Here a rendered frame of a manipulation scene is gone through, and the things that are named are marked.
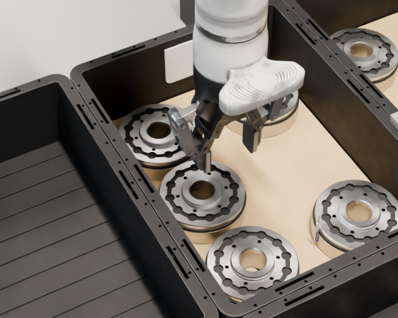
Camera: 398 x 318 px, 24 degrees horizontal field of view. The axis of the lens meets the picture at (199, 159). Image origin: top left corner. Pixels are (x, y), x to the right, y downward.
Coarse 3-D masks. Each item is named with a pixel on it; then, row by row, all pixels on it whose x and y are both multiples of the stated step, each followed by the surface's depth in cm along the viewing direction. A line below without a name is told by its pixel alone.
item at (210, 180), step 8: (192, 176) 108; (200, 176) 108; (208, 176) 108; (184, 184) 107; (192, 184) 108; (208, 184) 108; (216, 184) 107; (184, 192) 106; (216, 192) 106; (184, 200) 106; (192, 200) 106; (200, 200) 106; (208, 200) 106; (216, 200) 106; (200, 208) 106
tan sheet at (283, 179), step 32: (192, 96) 122; (224, 128) 118; (320, 128) 118; (224, 160) 115; (256, 160) 115; (288, 160) 115; (320, 160) 115; (352, 160) 115; (256, 192) 111; (288, 192) 111; (320, 192) 111; (256, 224) 108; (288, 224) 108; (320, 256) 105
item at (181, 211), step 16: (176, 176) 109; (224, 176) 109; (160, 192) 107; (176, 192) 107; (224, 192) 107; (240, 192) 107; (176, 208) 106; (192, 208) 106; (208, 208) 106; (224, 208) 106; (240, 208) 106; (192, 224) 104; (208, 224) 104; (224, 224) 105
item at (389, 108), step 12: (288, 0) 119; (300, 12) 118; (312, 24) 117; (324, 36) 115; (336, 48) 113; (348, 60) 112; (360, 72) 111; (360, 84) 109; (372, 84) 109; (372, 96) 108; (384, 96) 108; (384, 108) 107; (396, 108) 107
